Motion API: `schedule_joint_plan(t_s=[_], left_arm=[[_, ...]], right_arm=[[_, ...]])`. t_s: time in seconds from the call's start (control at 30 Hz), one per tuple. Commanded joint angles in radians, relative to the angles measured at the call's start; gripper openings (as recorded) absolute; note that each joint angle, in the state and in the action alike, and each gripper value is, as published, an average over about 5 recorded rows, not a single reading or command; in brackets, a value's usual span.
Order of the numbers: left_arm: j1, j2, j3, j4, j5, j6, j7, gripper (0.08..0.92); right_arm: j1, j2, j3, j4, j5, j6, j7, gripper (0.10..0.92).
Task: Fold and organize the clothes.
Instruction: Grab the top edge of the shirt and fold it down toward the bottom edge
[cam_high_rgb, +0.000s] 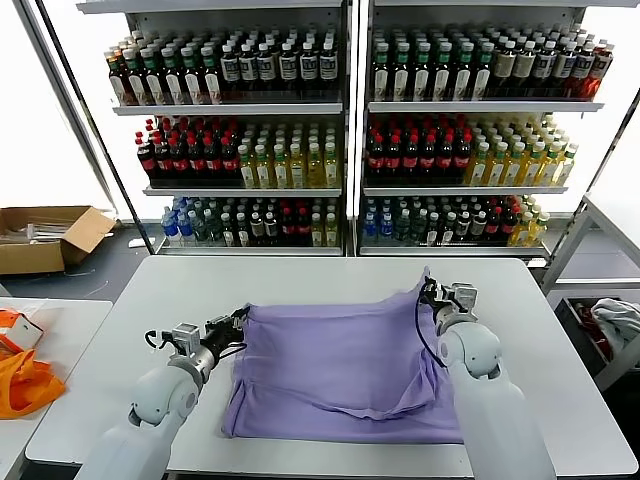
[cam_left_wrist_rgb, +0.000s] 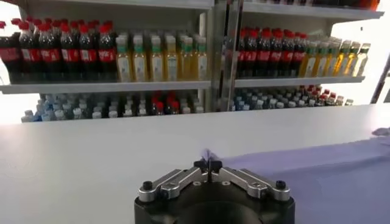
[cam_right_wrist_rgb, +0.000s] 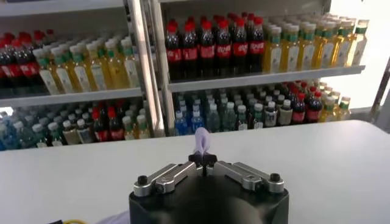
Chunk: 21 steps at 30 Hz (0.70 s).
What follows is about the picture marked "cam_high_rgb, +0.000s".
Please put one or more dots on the cola bottle red cap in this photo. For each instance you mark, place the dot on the cola bottle red cap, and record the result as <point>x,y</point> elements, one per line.
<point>462,160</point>
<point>445,160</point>
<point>427,160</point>
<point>230,162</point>
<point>375,160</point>
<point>178,162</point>
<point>508,222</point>
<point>196,162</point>
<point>162,162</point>
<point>392,160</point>
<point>492,225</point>
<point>286,225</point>
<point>410,160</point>
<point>146,162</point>
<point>302,225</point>
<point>213,162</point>

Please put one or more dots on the grey slanted frame beam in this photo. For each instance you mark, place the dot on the grey slanted frame beam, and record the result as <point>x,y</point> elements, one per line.
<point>62,90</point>

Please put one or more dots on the white orange carton box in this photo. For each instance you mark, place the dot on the white orange carton box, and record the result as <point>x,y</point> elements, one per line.
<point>25,330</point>

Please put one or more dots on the red drink bottle white cap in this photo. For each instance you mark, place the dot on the red drink bottle white cap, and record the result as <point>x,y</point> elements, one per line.
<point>599,72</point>

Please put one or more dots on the grey metal drinks shelf unit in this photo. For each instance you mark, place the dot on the grey metal drinks shelf unit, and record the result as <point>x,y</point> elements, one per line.
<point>475,107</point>
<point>225,111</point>

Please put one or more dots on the dark drink bottle beige label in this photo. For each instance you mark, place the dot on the dark drink bottle beige label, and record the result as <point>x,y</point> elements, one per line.
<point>524,67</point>
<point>504,67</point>

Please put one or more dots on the white paper slip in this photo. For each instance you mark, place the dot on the white paper slip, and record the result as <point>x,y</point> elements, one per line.
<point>134,243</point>

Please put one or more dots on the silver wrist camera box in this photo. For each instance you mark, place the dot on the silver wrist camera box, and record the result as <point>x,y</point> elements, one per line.
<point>186,337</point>
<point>465,299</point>

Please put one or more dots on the open brown cardboard box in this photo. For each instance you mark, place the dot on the open brown cardboard box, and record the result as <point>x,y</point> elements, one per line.
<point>30,260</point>

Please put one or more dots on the small dark bottle white cap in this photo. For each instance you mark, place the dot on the small dark bottle white cap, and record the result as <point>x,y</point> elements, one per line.
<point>242,232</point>
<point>256,227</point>
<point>228,232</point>
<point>432,232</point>
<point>447,232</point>
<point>462,227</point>
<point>477,227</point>
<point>270,227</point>

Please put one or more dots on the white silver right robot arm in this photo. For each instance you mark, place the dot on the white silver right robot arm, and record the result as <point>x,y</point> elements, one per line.
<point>480,360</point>

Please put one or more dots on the grey metal frame rack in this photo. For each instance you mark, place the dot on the grey metal frame rack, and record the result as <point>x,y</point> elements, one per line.
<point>567,245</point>

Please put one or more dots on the orange plastic bag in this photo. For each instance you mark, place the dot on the orange plastic bag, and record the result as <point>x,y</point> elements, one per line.
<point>20,390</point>

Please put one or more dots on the dark green drink bottle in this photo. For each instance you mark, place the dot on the dark green drink bottle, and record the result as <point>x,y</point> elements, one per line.
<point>213,230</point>
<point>200,230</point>
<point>402,230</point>
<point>417,230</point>

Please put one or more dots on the black laundry bin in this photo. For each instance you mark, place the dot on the black laundry bin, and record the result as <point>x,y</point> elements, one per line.
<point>575,340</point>

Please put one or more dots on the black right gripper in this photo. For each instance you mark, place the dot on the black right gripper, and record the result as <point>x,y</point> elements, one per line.
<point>445,310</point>

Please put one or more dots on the purple printed t-shirt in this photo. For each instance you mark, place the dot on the purple printed t-shirt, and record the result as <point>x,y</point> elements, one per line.
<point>325,360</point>

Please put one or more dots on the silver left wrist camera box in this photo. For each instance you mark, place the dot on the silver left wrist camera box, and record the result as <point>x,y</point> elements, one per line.
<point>186,337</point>

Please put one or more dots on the dark drink bottle blue label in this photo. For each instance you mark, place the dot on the dark drink bottle blue label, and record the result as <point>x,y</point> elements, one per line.
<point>308,67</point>
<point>265,70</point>
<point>544,67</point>
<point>230,70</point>
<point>248,70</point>
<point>582,70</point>
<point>328,67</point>
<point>287,70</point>
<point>563,70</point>

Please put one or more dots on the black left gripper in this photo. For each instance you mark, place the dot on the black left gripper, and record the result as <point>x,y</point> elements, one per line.
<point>217,337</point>

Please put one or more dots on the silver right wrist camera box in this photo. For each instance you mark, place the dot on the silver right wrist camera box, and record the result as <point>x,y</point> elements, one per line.
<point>465,299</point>

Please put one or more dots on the yellow juice bottle white cap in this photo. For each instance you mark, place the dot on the yellow juice bottle white cap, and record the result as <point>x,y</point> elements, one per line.
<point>314,170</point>
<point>565,167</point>
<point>331,234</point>
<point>478,167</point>
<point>496,167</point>
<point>297,170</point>
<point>521,234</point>
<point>245,170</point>
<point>280,170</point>
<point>317,234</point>
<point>537,232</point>
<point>331,170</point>
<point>513,167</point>
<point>548,167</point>
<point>531,167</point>
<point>262,170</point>

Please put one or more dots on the black slanted frame pole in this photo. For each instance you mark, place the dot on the black slanted frame pole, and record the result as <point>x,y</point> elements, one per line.
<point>611,145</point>
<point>126,200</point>

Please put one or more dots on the clear plastic packed items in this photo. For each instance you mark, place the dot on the clear plastic packed items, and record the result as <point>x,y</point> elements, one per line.
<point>35,231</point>

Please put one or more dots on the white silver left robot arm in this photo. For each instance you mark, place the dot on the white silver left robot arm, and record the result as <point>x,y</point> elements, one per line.
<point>160,395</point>

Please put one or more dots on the red crumpled garment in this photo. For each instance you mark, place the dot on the red crumpled garment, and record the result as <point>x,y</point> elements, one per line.
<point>586,316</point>

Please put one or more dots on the grey white crumpled garment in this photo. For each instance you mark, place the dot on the grey white crumpled garment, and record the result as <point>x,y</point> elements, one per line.
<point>615,317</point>

